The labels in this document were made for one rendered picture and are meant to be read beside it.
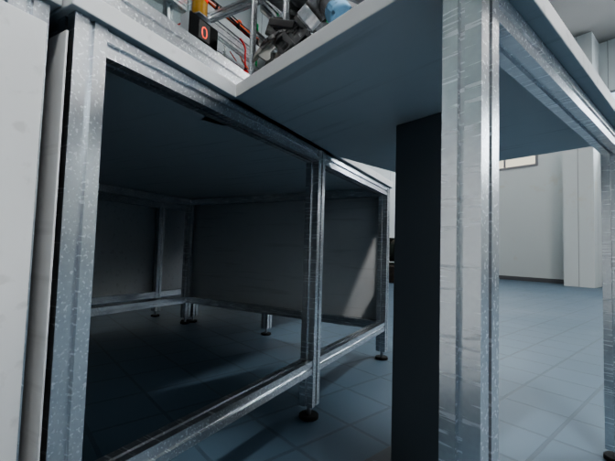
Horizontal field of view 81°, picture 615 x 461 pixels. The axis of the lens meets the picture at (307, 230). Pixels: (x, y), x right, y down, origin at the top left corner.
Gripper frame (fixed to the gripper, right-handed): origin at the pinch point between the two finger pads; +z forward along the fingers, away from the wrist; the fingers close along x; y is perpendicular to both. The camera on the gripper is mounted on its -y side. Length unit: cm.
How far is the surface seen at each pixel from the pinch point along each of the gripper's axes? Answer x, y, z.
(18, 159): -79, 59, 13
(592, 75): -20, 80, -53
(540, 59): -40, 78, -43
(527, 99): -16, 75, -45
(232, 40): 96, -131, 30
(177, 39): -52, 30, -1
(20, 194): -79, 62, 15
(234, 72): -34.3, 29.2, -1.7
